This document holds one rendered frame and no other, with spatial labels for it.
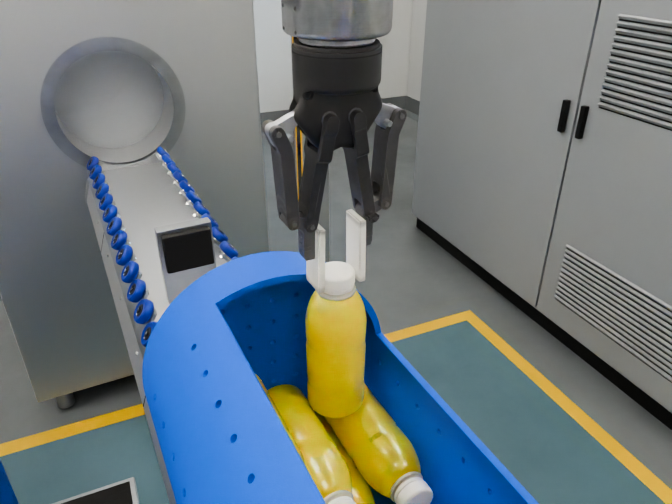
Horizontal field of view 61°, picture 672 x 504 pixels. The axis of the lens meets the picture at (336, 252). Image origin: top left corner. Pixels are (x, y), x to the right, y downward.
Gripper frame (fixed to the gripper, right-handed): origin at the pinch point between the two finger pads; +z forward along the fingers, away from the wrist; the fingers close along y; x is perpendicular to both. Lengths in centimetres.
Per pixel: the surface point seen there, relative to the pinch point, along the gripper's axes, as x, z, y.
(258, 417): 12.1, 5.7, 12.9
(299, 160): -67, 17, -24
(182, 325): -5.0, 7.5, 15.1
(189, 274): -50, 30, 6
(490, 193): -140, 80, -151
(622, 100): -82, 22, -148
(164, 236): -50, 20, 9
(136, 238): -81, 35, 11
